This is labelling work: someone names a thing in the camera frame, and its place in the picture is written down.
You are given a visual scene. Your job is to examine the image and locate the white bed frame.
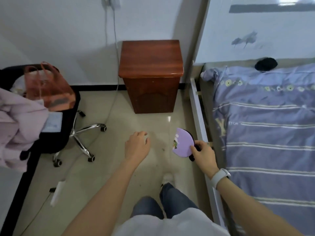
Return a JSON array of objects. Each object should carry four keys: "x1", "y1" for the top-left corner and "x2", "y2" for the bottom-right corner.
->
[{"x1": 188, "y1": 63, "x2": 237, "y2": 236}]

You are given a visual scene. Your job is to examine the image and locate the person's right forearm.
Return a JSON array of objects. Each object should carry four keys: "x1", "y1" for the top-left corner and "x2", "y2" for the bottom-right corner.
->
[{"x1": 217, "y1": 176, "x2": 307, "y2": 236}]

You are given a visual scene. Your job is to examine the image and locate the brown wooden nightstand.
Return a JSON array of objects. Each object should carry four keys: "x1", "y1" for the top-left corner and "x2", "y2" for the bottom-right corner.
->
[{"x1": 119, "y1": 40, "x2": 185, "y2": 114}]

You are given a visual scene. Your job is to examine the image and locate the white paper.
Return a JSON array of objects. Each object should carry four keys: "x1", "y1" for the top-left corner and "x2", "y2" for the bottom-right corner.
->
[{"x1": 42, "y1": 112, "x2": 64, "y2": 133}]

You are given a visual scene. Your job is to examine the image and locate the round purple pouch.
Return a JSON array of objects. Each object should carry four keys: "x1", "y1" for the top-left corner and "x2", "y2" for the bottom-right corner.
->
[{"x1": 170, "y1": 128, "x2": 196, "y2": 162}]

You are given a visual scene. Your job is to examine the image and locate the red translucent plastic bag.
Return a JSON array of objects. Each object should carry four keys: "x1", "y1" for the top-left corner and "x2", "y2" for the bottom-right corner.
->
[{"x1": 24, "y1": 61, "x2": 75, "y2": 112}]

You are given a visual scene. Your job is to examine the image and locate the black cloth item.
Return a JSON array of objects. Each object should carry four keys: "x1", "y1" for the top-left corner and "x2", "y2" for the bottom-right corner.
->
[{"x1": 254, "y1": 57, "x2": 279, "y2": 72}]

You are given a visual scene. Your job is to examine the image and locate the blue striped bed sheet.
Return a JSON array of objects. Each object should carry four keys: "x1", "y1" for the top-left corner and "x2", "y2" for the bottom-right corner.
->
[{"x1": 200, "y1": 62, "x2": 315, "y2": 236}]

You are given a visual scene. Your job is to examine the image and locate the grey cable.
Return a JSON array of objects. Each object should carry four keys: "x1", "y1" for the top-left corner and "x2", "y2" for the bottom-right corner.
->
[{"x1": 105, "y1": 6, "x2": 110, "y2": 46}]

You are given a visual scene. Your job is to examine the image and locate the white smartwatch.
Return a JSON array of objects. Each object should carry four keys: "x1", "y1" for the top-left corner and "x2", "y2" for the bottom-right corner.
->
[{"x1": 210, "y1": 168, "x2": 231, "y2": 190}]

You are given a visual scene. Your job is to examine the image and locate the white headboard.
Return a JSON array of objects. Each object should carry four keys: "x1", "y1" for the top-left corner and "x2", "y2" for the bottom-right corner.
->
[{"x1": 192, "y1": 0, "x2": 315, "y2": 66}]

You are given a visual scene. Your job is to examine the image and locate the black office chair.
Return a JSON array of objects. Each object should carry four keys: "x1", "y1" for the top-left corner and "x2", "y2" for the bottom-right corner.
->
[{"x1": 0, "y1": 64, "x2": 107, "y2": 167}]

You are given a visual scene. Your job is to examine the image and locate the white shoe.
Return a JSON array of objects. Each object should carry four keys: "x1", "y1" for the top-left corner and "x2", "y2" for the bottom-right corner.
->
[{"x1": 161, "y1": 172, "x2": 175, "y2": 187}]

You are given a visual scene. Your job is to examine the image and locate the person's right hand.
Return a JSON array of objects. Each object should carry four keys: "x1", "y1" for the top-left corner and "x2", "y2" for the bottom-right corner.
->
[{"x1": 190, "y1": 140, "x2": 221, "y2": 179}]

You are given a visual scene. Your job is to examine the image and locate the white power cable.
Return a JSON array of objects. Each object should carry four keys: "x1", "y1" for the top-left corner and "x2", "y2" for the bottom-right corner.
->
[{"x1": 55, "y1": 7, "x2": 120, "y2": 185}]

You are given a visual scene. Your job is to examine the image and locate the white power strip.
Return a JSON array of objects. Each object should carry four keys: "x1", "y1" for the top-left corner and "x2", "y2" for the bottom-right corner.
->
[{"x1": 50, "y1": 180, "x2": 66, "y2": 207}]

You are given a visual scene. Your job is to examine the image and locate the person's left forearm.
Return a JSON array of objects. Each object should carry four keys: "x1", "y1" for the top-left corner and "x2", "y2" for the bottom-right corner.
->
[{"x1": 61, "y1": 158, "x2": 144, "y2": 236}]

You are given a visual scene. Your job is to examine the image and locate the blue jeans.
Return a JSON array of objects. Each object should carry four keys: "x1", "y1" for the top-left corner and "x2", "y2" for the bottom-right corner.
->
[{"x1": 130, "y1": 182, "x2": 200, "y2": 220}]

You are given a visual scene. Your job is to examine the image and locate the black floor cable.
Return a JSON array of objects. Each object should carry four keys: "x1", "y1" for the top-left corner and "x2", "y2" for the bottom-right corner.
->
[{"x1": 13, "y1": 187, "x2": 56, "y2": 235}]

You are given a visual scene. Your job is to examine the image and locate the white shirt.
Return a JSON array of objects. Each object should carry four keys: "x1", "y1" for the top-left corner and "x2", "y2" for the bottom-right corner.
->
[{"x1": 114, "y1": 213, "x2": 232, "y2": 236}]

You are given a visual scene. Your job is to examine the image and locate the person's left hand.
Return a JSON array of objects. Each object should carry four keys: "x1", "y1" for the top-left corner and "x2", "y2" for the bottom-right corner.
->
[{"x1": 124, "y1": 131, "x2": 151, "y2": 163}]

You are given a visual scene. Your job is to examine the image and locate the pink jacket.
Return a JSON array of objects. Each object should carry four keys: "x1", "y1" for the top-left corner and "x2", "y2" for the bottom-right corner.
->
[{"x1": 0, "y1": 88, "x2": 50, "y2": 173}]

